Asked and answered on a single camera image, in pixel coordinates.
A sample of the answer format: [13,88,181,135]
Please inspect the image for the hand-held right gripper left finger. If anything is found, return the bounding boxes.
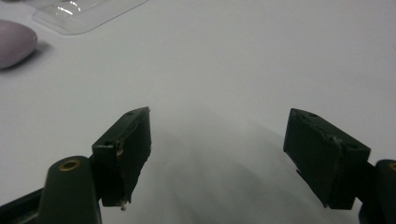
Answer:
[91,106,152,211]

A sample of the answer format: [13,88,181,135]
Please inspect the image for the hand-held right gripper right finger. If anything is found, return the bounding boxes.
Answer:
[282,107,372,210]

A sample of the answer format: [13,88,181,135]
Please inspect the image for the clear plastic blister tray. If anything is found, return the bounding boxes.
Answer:
[32,0,149,35]

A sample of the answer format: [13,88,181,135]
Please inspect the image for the pale purple rounded object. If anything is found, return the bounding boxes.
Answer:
[0,19,39,70]

